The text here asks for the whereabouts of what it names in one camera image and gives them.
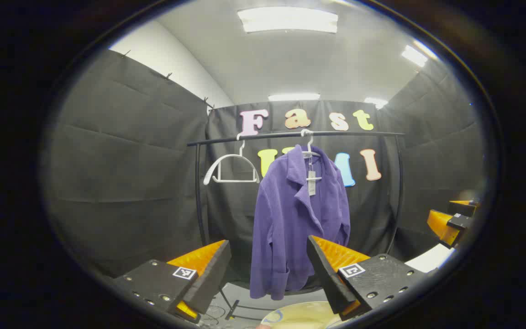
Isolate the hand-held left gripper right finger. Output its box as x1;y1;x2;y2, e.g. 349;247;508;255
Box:
307;235;429;321

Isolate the purple ribbed jacket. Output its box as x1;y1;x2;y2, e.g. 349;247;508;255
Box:
249;144;351;301

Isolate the large ceiling light panel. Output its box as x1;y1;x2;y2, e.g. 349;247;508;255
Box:
238;7;339;33

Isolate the white clothes hanger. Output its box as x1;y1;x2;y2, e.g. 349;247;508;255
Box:
300;129;323;181
203;133;261;186

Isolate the black backdrop cloth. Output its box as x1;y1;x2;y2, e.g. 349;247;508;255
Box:
46;48;485;279

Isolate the beige laundry hamper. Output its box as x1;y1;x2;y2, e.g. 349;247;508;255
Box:
261;301;343;329

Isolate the white box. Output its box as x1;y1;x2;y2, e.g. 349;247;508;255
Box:
404;244;456;273

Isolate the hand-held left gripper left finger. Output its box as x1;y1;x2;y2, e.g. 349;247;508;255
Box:
111;239;233;325

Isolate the black clothes rack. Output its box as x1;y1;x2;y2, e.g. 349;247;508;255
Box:
187;130;405;320

